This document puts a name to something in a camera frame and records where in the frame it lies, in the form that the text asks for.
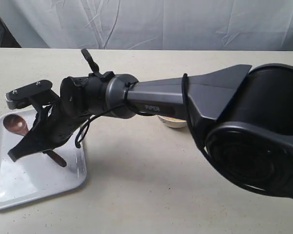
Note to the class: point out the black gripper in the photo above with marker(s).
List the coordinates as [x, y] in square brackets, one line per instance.
[57, 117]

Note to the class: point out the dark red wooden spoon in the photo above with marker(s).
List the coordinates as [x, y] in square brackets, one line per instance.
[17, 125]

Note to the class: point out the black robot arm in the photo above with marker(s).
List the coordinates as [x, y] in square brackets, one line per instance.
[240, 118]

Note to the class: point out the yellow granular food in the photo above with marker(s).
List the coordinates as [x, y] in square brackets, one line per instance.
[174, 119]

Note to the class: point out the white plastic tray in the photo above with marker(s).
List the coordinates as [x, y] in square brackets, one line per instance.
[37, 176]

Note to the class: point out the white ceramic bowl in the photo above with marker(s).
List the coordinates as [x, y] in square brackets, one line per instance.
[172, 124]

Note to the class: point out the white backdrop cloth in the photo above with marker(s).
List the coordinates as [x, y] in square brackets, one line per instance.
[151, 24]

